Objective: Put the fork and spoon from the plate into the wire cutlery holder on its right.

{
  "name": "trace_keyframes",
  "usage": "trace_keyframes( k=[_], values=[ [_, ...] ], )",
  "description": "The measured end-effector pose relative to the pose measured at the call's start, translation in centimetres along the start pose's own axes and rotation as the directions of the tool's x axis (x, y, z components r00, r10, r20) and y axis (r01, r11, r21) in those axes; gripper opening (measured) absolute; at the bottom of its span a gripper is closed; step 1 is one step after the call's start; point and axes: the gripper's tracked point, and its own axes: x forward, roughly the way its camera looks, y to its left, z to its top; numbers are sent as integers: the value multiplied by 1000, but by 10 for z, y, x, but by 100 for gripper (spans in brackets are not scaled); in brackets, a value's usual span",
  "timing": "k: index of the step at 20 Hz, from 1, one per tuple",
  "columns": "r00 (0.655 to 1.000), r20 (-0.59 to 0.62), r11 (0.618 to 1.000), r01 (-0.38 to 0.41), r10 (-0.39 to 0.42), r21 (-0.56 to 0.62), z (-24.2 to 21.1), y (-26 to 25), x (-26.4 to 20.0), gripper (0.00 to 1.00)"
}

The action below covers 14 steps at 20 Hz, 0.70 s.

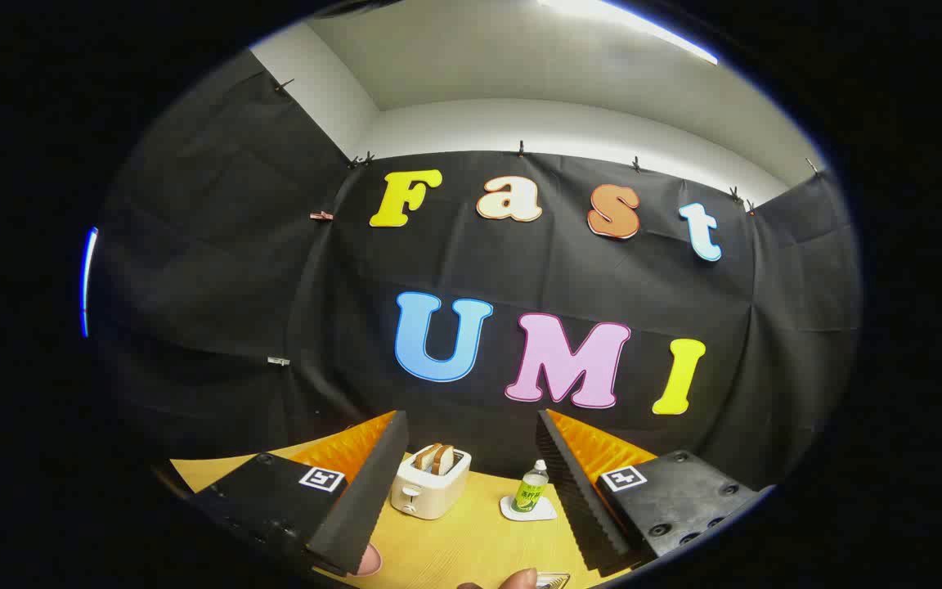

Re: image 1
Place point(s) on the green label plastic bottle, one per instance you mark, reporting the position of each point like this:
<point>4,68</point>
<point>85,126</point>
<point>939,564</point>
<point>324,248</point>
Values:
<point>531,491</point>

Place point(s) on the white square coaster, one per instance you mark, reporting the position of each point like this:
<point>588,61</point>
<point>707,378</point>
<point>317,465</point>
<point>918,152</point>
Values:
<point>545,513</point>

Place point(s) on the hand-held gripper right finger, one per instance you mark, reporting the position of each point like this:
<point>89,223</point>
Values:
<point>581,507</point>

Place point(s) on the white toaster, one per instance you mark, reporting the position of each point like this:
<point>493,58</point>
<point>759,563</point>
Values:
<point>430,495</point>

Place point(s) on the pink round plate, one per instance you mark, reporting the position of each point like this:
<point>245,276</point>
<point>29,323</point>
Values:
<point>370,561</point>

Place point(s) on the toasted bread slice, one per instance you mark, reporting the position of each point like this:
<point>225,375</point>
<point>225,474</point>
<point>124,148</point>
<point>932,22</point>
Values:
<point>444,460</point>
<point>425,458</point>

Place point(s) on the black backdrop cloth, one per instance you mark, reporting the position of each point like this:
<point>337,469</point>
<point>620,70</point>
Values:
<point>275,270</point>

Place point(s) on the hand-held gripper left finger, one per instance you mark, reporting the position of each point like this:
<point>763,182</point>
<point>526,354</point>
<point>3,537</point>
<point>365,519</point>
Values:
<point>361,507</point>

